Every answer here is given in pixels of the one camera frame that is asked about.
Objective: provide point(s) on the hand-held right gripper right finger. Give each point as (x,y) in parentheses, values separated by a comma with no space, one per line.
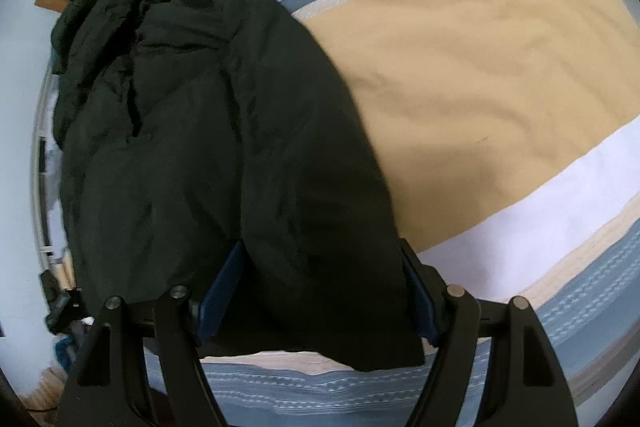
(422,302)

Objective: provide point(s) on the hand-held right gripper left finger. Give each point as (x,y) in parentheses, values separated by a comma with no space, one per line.
(220,292)

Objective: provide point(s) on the black puffer coat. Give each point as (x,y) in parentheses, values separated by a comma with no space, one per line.
(225,132)

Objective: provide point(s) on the striped duvet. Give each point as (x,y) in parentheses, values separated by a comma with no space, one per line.
(475,82)

